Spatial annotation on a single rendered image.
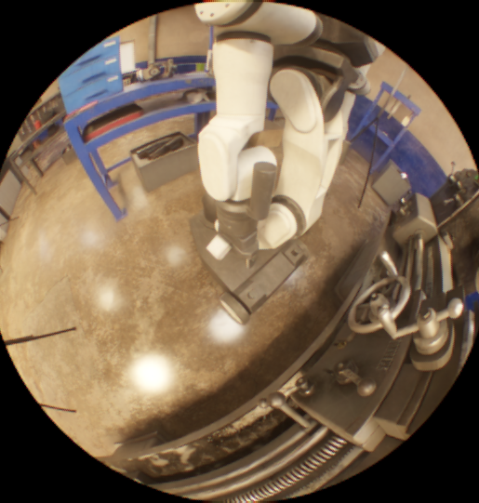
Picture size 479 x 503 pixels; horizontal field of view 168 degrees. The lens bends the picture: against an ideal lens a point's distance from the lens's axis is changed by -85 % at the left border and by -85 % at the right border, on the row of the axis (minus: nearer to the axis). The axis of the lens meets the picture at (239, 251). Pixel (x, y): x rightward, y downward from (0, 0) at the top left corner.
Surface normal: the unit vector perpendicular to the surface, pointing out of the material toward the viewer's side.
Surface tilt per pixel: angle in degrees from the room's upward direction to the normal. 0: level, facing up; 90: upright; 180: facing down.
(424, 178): 90
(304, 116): 90
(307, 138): 90
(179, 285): 0
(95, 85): 90
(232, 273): 0
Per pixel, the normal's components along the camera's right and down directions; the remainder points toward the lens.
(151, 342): 0.16, -0.41
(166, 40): 0.61, 0.75
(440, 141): -0.77, 0.51
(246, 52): 0.07, 0.84
